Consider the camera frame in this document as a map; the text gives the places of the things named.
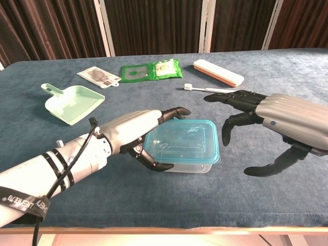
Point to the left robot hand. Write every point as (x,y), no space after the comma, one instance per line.
(128,128)

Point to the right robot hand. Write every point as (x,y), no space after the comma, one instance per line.
(294,115)

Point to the blue transparent plastic container lid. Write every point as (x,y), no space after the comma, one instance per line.
(184,138)

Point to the clear plastic container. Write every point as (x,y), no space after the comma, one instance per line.
(189,167)

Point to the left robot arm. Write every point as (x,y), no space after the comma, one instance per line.
(82,156)

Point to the green plastic packet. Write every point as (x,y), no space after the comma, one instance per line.
(138,73)

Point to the mint green plastic dustpan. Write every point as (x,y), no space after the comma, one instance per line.
(74,105)

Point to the white printed hanging packet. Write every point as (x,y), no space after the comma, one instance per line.
(98,75)

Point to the blue felt table cover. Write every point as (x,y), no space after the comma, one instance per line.
(153,205)

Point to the white toothbrush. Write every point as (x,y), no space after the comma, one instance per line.
(212,89)

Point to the white toothbrush case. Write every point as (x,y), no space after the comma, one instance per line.
(217,71)

